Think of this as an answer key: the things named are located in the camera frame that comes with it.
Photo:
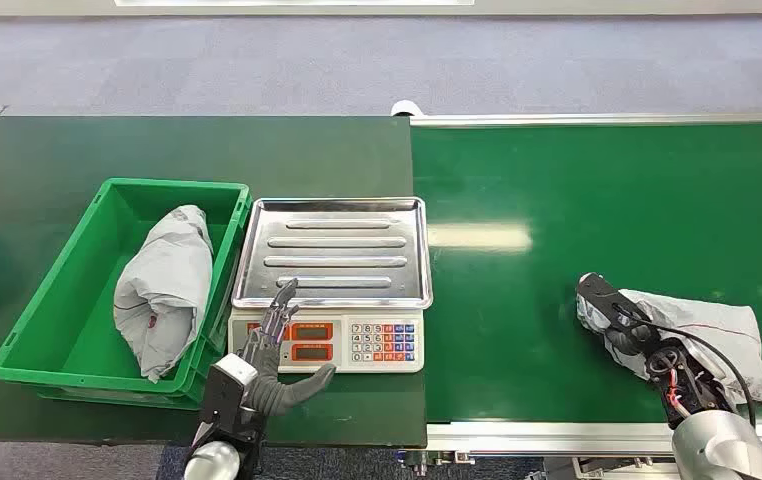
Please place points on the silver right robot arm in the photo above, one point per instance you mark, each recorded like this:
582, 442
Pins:
725, 450

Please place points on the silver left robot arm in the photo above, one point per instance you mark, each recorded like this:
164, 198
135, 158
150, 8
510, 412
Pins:
214, 462

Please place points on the green conveyor belt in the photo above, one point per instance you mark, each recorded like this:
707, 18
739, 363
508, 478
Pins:
553, 185

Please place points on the white conveyor roller end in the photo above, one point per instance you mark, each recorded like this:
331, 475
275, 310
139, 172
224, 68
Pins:
406, 107

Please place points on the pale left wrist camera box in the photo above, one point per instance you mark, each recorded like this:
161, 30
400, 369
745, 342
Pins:
227, 387

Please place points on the white electronic scale body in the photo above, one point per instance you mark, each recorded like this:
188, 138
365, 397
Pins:
338, 344

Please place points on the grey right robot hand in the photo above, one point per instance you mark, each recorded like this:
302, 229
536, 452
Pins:
626, 324

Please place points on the dark green table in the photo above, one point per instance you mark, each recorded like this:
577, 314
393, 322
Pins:
89, 146

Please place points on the steel scale tray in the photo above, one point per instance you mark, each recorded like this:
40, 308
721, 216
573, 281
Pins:
334, 252

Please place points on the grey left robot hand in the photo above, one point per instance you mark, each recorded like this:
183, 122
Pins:
268, 391

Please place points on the green plastic crate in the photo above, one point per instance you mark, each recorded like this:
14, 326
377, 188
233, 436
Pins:
70, 318

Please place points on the grey plastic package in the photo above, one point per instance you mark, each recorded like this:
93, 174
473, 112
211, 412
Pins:
719, 324
169, 278

